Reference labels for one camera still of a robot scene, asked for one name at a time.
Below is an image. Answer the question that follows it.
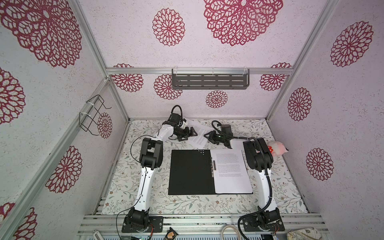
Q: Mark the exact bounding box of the metal folder clip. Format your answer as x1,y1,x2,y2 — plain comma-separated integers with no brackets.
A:
211,160,216,178

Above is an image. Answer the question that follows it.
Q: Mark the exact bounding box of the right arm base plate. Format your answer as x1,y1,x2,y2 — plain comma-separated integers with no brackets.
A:
242,208,286,233

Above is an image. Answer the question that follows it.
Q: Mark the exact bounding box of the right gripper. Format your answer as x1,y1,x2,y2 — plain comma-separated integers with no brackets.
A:
204,130,226,145

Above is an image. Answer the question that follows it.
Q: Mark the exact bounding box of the grey wall shelf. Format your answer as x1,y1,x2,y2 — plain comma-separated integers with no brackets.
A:
171,69,250,90

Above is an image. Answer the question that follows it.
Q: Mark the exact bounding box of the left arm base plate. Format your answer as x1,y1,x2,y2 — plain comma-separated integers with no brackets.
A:
122,208,164,233

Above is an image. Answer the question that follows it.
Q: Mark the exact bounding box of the printed paper sheet back top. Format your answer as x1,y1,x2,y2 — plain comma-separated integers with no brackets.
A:
186,119,214,149

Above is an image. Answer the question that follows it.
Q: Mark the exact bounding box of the patterned cloth bag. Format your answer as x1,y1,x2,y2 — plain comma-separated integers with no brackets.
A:
287,228,323,240

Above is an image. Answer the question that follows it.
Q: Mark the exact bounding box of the white cable loop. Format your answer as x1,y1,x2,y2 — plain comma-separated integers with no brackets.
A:
220,224,242,240

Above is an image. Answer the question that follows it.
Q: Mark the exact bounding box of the black wire wall rack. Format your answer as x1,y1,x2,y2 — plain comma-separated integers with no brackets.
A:
78,95,112,136

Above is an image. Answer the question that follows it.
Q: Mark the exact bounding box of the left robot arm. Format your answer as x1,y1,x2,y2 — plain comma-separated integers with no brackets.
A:
120,113,198,232

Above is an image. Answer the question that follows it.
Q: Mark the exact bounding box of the printed paper sheet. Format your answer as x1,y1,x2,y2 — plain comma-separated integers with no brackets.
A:
186,119,214,149
210,149,253,194

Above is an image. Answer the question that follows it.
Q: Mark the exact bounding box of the blue black folder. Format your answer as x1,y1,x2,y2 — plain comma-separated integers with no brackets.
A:
167,149,254,196

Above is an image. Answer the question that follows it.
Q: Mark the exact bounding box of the pink plush toy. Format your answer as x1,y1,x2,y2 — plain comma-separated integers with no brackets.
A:
267,141,289,157

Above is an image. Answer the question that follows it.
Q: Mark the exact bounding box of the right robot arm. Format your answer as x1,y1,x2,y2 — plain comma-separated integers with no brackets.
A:
204,120,281,229

